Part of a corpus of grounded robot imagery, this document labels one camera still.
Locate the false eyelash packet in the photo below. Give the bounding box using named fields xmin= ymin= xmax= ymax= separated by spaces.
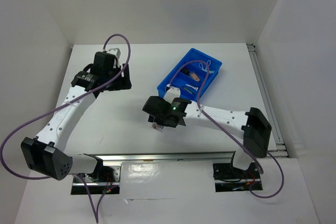
xmin=152 ymin=122 xmax=164 ymax=132

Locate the black makeup tube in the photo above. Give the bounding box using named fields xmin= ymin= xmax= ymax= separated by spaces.
xmin=182 ymin=87 xmax=196 ymax=96

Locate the small silver glue tube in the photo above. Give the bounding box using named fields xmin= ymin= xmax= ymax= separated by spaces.
xmin=185 ymin=84 xmax=199 ymax=91

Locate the beige foundation tube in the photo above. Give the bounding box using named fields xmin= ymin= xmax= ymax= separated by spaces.
xmin=189 ymin=72 xmax=201 ymax=82

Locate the small black round jar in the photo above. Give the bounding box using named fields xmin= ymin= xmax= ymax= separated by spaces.
xmin=181 ymin=68 xmax=190 ymax=76

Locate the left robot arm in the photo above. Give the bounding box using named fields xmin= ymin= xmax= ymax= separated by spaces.
xmin=20 ymin=48 xmax=131 ymax=182

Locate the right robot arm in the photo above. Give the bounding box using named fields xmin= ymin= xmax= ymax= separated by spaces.
xmin=142 ymin=96 xmax=272 ymax=178

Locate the blue divided plastic bin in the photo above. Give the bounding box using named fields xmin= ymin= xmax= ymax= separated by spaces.
xmin=157 ymin=48 xmax=222 ymax=101

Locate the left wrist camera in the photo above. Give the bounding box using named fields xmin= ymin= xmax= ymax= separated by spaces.
xmin=107 ymin=48 xmax=121 ymax=58

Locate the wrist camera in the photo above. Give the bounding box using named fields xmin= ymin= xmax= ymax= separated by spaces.
xmin=107 ymin=48 xmax=121 ymax=58
xmin=163 ymin=86 xmax=181 ymax=103

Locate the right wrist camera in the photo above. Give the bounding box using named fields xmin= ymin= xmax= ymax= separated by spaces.
xmin=163 ymin=86 xmax=181 ymax=103

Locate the front aluminium rail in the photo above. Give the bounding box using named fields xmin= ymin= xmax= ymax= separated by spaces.
xmin=94 ymin=152 xmax=234 ymax=163

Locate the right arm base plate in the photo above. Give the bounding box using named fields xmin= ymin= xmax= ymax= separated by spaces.
xmin=213 ymin=163 xmax=263 ymax=193

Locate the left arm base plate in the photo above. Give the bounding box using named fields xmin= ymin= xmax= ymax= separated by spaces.
xmin=70 ymin=163 xmax=122 ymax=195

